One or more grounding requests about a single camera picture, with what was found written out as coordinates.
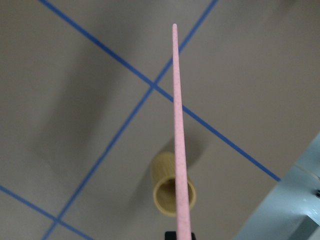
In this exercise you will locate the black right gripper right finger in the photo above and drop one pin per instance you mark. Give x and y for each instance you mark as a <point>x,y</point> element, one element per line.
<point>193,237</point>

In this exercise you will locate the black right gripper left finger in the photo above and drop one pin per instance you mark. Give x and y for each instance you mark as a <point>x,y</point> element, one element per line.
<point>170,235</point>

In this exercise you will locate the pink chopstick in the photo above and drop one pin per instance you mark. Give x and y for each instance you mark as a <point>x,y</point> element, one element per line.
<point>183,221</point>

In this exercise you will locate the yellow bamboo cup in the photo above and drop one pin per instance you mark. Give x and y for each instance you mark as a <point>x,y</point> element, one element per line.
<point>163,178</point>

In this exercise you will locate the aluminium frame post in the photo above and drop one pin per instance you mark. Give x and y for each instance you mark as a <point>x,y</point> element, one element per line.
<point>291,211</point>

